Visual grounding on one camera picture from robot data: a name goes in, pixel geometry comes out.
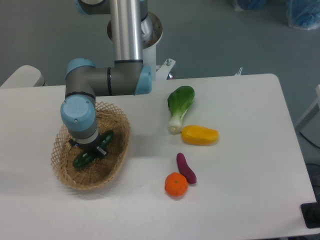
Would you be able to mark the blue plastic bag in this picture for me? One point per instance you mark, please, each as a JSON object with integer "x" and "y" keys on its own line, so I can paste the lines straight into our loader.
{"x": 248, "y": 5}
{"x": 303, "y": 14}

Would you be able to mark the green cucumber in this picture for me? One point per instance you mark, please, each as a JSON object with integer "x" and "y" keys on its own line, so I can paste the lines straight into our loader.
{"x": 86, "y": 157}

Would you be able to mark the orange tangerine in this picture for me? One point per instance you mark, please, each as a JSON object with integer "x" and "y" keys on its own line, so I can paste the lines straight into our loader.
{"x": 176, "y": 184}

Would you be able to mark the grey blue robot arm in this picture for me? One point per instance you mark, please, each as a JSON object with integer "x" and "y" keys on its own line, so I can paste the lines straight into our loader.
{"x": 130, "y": 26}

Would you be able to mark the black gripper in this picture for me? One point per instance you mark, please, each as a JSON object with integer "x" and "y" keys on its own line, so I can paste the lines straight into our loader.
{"x": 89, "y": 145}

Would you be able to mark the white chair backrest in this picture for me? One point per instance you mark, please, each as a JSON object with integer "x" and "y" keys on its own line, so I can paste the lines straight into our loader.
{"x": 25, "y": 76}

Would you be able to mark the white furniture frame right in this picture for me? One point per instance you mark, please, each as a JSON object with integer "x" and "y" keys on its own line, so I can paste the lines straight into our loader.
{"x": 310, "y": 112}

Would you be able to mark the purple sweet potato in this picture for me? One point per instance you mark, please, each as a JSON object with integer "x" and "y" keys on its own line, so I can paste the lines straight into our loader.
{"x": 184, "y": 169}

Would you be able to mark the blue plastic bag centre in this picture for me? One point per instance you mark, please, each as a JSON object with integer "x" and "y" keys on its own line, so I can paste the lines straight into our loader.
{"x": 248, "y": 5}

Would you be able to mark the blue plastic bag right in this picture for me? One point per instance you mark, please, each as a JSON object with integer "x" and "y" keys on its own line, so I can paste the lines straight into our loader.
{"x": 303, "y": 14}

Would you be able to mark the woven wicker basket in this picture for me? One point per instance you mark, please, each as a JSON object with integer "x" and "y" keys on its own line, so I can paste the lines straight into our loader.
{"x": 100, "y": 171}

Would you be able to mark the yellow bell pepper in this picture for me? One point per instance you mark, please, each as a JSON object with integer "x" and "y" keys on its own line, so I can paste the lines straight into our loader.
{"x": 199, "y": 135}

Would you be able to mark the green bok choy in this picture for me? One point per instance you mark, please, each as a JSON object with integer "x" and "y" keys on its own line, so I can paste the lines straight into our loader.
{"x": 179, "y": 102}

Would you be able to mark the black device at table edge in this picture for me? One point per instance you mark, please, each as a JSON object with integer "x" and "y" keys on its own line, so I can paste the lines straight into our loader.
{"x": 311, "y": 214}

